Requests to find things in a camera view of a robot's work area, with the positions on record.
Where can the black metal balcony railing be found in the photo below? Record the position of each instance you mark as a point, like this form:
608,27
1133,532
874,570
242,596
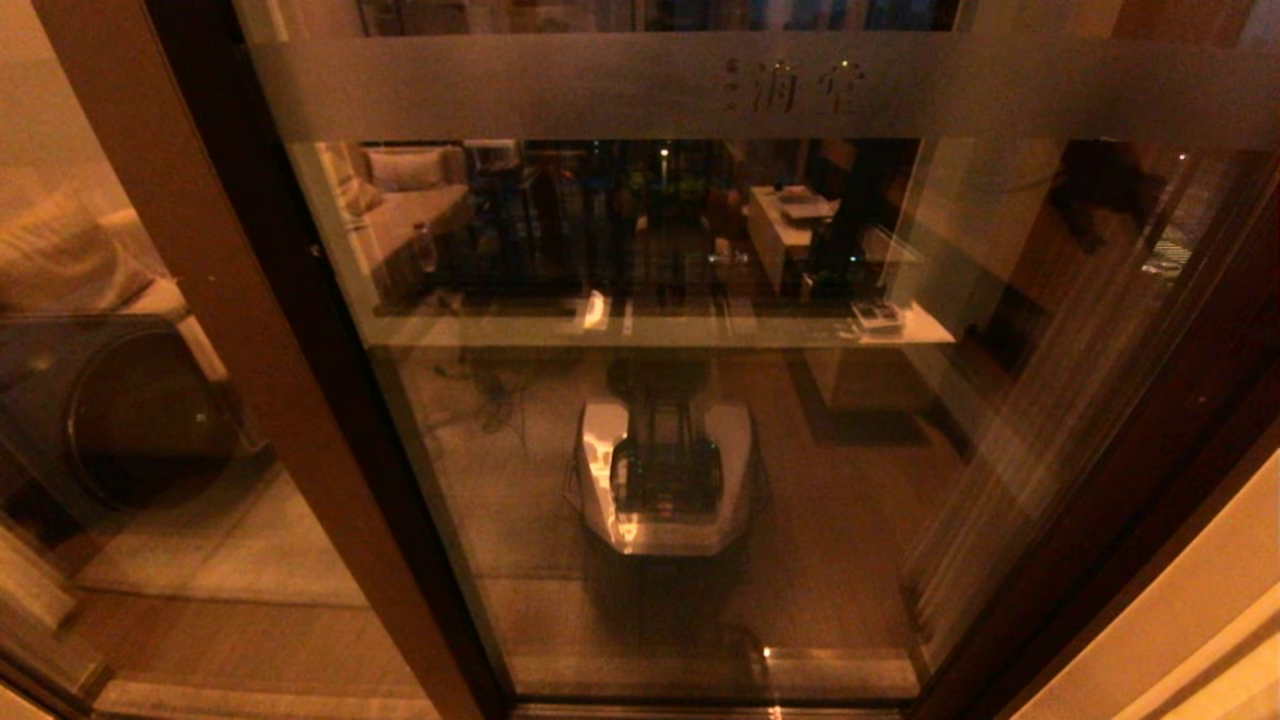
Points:
560,240

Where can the front-load washing machine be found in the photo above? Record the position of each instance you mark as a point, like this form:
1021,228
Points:
140,420

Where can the dark brown door jamb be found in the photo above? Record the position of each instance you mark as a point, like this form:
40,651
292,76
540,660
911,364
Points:
1110,590

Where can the fixed glass door brown frame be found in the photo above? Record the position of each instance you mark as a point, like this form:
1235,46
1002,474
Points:
230,300

